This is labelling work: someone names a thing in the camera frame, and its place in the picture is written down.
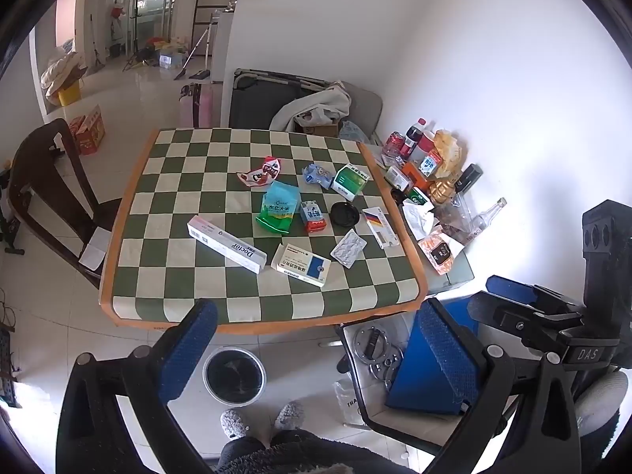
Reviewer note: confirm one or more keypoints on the dark wooden chair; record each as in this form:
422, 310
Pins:
49, 197

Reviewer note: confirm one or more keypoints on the brown cardboard box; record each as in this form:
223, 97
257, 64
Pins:
321, 129

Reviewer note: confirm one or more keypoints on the gold ornament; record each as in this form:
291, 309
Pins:
442, 190

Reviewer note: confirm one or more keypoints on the cola bottle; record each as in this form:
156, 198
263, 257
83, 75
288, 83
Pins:
412, 140

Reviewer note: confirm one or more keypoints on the bread bag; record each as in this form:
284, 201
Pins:
450, 154

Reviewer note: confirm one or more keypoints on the silver pill blister pack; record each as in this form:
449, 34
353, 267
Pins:
349, 249

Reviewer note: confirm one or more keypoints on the black box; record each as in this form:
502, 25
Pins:
469, 177

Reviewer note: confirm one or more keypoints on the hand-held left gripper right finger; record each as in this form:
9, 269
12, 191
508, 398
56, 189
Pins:
449, 360

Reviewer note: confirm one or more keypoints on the long white toothpaste box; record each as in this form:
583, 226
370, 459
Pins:
224, 243

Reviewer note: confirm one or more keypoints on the black framed white chair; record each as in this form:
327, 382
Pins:
380, 419

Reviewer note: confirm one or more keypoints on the yellow bin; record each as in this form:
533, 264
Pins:
69, 94

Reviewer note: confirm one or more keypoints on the blue red milk carton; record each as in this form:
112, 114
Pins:
312, 216

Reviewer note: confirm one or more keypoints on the green rice bag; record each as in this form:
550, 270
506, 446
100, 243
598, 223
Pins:
279, 207

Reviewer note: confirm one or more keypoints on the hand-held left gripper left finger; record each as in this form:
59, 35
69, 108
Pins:
190, 350

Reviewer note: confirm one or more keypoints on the small white green box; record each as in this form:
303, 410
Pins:
397, 177

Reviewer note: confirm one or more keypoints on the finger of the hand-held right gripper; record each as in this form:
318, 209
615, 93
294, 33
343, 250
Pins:
513, 323
511, 287

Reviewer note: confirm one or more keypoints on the person's right forearm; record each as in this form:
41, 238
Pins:
597, 400

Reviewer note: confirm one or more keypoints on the orange snack packet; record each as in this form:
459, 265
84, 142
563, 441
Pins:
439, 252

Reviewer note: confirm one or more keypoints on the green white checkered tablecloth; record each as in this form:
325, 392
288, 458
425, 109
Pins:
256, 256

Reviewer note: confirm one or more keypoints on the blue crumpled wrapper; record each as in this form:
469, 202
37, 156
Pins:
316, 174

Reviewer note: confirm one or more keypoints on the broom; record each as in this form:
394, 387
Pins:
193, 54

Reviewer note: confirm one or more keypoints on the white blue medicine box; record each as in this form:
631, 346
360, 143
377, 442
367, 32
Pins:
301, 264

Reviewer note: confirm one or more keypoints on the white crumpled tissue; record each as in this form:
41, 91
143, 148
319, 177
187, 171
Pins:
417, 218

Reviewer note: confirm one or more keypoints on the clear glass bottle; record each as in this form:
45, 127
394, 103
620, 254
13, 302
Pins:
489, 215

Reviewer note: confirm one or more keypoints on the grey fluffy slipper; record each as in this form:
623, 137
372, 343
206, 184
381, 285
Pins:
290, 414
232, 422

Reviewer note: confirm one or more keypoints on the white box with striped flag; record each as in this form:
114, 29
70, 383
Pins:
380, 227

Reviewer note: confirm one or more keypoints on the red white snack wrapper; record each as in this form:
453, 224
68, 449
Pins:
261, 173

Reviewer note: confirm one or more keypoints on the grey chair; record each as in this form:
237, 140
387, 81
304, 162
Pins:
368, 106

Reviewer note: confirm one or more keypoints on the pile of groceries and bottles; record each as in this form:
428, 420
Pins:
444, 276

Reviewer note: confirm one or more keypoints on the pink suitcase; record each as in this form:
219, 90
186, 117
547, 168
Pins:
197, 103

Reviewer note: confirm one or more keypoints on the clear plastic bag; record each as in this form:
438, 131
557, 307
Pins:
353, 132

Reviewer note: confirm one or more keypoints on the green white medicine box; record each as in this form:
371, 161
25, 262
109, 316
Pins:
351, 181

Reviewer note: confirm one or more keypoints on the dustpan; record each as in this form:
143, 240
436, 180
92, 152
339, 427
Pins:
200, 75

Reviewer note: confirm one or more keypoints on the red cardboard box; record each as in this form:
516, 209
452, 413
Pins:
89, 128

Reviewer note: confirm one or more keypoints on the orange box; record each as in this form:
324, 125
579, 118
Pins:
412, 174

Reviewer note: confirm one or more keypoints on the blue white carton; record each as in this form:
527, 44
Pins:
430, 163

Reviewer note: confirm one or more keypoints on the black metal rack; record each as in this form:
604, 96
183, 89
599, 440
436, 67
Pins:
10, 355

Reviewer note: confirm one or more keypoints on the beige white clothes pile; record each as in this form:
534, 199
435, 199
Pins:
316, 108

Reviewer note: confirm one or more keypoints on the black plastic cup lid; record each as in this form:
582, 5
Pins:
344, 214

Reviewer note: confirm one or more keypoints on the black round waste bin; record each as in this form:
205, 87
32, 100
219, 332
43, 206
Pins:
233, 374

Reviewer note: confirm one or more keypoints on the white bedding pile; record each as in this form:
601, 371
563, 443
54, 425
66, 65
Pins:
61, 71

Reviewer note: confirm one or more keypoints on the white bottle with red cap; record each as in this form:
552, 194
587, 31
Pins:
427, 144

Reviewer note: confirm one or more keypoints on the printed plastic bag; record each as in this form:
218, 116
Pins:
348, 400

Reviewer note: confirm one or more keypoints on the green checkered table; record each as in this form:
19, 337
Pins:
266, 327

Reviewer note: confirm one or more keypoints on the white paper sheet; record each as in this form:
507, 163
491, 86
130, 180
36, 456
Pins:
94, 254

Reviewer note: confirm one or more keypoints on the red drink can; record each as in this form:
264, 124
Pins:
394, 144

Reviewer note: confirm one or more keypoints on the black coat rack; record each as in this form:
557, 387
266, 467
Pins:
136, 10

